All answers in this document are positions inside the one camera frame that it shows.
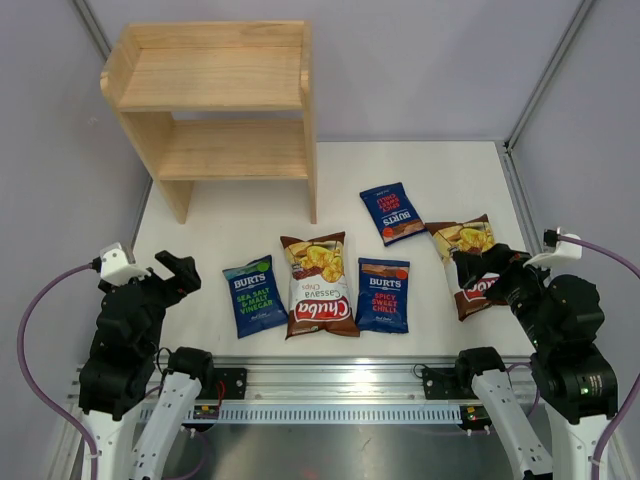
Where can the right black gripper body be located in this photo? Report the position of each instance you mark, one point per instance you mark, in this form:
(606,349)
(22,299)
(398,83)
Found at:
(522,287)

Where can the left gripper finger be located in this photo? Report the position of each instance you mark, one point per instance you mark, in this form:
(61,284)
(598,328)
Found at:
(186,276)
(170,262)

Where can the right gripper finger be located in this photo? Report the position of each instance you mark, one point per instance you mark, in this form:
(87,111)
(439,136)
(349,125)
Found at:
(503,261)
(471,274)

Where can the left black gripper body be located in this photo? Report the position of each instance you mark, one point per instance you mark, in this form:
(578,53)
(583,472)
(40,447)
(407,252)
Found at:
(161,294)

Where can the Burts sea salt vinegar bag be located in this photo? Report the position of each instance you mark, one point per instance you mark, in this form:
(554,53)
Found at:
(256,302)

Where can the Burts spicy chilli bag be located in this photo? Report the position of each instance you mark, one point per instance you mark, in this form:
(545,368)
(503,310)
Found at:
(382,304)
(393,213)

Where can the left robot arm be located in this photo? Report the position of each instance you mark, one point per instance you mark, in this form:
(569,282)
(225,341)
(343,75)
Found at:
(113,381)

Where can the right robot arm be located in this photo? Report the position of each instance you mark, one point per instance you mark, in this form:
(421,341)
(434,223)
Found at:
(560,316)

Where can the right Chuba cassava chips bag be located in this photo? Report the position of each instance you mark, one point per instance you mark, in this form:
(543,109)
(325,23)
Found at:
(474,237)

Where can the chuba cassava chips bag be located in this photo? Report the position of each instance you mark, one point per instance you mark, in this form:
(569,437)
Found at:
(474,237)
(319,297)

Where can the centre Chuba cassava chips bag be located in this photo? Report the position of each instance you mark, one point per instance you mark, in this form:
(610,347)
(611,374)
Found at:
(319,297)

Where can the wooden two-tier shelf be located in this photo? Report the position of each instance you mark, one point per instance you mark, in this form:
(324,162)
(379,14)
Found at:
(215,101)

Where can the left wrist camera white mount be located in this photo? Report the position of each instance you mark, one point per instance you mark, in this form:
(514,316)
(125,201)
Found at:
(118,265)

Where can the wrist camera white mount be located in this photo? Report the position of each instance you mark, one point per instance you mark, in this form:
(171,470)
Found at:
(560,248)
(118,265)

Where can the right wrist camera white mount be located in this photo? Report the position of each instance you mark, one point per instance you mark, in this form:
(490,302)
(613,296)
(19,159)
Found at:
(560,248)

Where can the white slotted cable duct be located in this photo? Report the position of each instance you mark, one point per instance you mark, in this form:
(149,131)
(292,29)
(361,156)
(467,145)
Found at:
(327,414)

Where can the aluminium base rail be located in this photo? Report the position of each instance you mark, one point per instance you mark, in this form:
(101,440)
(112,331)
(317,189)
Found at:
(333,380)

